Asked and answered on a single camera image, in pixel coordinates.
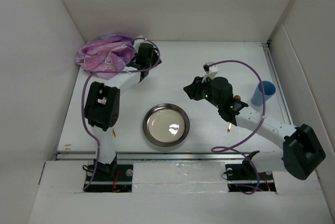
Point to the round metal plate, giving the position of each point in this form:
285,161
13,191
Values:
166,125

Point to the gold spoon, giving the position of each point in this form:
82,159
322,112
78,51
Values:
230,124

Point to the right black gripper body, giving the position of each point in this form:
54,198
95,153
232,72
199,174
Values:
205,91

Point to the blue plastic cup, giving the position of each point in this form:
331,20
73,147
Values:
264,89

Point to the purple pink printed cloth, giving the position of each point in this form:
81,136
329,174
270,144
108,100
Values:
108,54

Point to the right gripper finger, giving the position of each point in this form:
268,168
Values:
191,87
191,93

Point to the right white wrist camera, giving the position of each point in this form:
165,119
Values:
211,70

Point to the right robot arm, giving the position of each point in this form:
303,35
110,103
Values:
300,150

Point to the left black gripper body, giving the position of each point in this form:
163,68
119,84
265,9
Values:
152,61

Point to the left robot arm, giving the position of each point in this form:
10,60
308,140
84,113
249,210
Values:
100,108

